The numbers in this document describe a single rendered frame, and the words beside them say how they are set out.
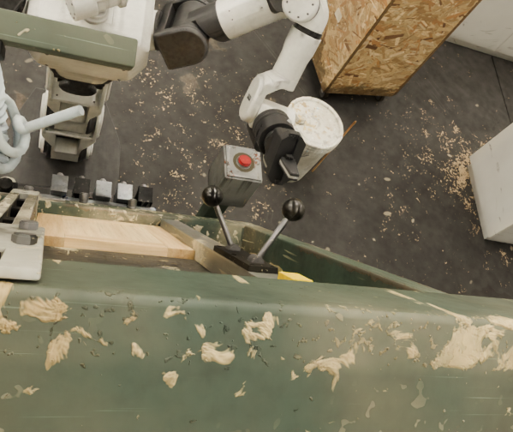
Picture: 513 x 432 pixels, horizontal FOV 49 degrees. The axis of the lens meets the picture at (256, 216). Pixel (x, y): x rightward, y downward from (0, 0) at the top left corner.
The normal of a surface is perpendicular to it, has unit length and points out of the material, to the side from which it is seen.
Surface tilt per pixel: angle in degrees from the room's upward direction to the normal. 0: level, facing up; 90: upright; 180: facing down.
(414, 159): 0
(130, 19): 23
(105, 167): 0
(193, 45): 79
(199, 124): 0
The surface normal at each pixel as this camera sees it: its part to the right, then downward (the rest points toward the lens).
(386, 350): 0.34, 0.11
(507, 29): 0.02, 0.88
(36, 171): 0.36, -0.44
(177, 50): -0.06, 0.75
